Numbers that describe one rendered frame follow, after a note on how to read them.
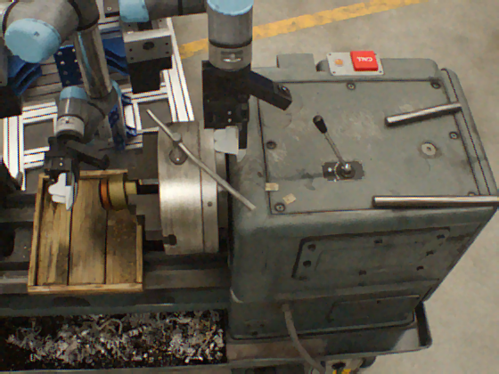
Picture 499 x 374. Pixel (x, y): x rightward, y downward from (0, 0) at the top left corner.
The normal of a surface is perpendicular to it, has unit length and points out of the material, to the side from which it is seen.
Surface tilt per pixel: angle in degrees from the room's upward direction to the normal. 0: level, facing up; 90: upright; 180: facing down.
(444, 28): 0
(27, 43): 89
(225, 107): 70
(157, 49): 90
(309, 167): 0
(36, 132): 0
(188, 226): 66
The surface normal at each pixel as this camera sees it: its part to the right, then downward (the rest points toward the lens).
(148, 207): 0.02, -0.67
